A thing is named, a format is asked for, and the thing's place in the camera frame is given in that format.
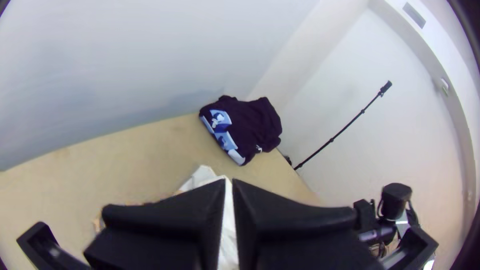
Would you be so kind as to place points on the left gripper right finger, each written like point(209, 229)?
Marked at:
point(292, 236)

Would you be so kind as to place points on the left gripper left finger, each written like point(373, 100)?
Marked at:
point(168, 232)

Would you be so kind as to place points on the white t-shirt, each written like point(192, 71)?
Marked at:
point(204, 175)

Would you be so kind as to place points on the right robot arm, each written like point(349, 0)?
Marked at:
point(395, 198)

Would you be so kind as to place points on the pile of folded clothes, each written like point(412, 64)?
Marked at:
point(255, 123)

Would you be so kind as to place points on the black tripod stand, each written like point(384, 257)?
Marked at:
point(347, 125)

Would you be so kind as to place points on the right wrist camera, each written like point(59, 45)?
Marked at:
point(363, 215)

